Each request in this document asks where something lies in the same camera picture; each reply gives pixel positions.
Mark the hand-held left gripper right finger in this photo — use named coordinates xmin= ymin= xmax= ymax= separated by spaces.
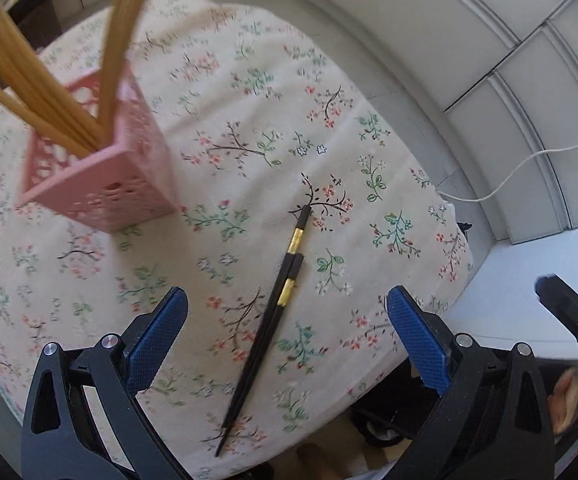
xmin=384 ymin=285 xmax=556 ymax=480

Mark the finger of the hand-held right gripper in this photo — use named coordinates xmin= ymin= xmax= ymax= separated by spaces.
xmin=535 ymin=273 xmax=578 ymax=363

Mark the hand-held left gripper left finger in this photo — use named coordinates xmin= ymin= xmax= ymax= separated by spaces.
xmin=20 ymin=286 xmax=190 ymax=480

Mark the black chopstick with gold band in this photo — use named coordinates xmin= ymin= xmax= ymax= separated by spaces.
xmin=221 ymin=204 xmax=314 ymax=428
xmin=215 ymin=254 xmax=304 ymax=457

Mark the pink lattice utensil holder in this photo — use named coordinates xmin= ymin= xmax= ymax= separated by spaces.
xmin=15 ymin=60 xmax=177 ymax=233

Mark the bundle of bamboo chopsticks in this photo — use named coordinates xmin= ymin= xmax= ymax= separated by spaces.
xmin=0 ymin=0 xmax=167 ymax=158

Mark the person's right hand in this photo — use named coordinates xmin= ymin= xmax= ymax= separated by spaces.
xmin=551 ymin=367 xmax=578 ymax=436

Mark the floral tablecloth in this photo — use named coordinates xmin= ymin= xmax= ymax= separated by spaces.
xmin=0 ymin=0 xmax=474 ymax=480

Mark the white power cable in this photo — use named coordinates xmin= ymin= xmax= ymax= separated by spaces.
xmin=439 ymin=142 xmax=578 ymax=203

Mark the white cabinet with metal handles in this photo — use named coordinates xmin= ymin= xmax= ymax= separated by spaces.
xmin=259 ymin=0 xmax=578 ymax=246

